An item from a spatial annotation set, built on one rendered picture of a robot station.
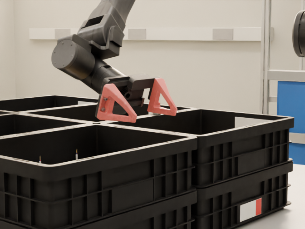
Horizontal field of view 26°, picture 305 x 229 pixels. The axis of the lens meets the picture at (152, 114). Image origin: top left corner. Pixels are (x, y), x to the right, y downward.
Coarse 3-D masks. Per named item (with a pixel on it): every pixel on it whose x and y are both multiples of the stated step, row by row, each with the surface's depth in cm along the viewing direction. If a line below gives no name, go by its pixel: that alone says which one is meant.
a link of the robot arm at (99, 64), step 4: (96, 56) 127; (96, 60) 125; (100, 60) 126; (96, 64) 124; (100, 64) 124; (104, 64) 124; (96, 68) 124; (92, 72) 124; (88, 76) 124; (92, 76) 123; (80, 80) 128; (84, 80) 125; (88, 80) 124; (88, 84) 125; (92, 88) 125
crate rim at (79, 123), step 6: (0, 114) 168; (6, 114) 168; (12, 114) 170; (18, 114) 169; (24, 114) 168; (48, 120) 161; (54, 120) 160; (60, 120) 158; (66, 120) 157; (72, 120) 157; (72, 126) 148; (30, 132) 139
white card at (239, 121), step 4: (236, 120) 173; (240, 120) 172; (244, 120) 172; (248, 120) 171; (252, 120) 170; (256, 120) 169; (260, 120) 169; (264, 120) 168; (268, 120) 167; (272, 120) 166; (236, 124) 173; (240, 124) 173; (244, 124) 172; (248, 124) 171
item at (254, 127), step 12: (276, 120) 157; (288, 120) 160; (168, 132) 139; (216, 132) 139; (228, 132) 141; (240, 132) 144; (252, 132) 148; (264, 132) 152; (204, 144) 135; (216, 144) 138
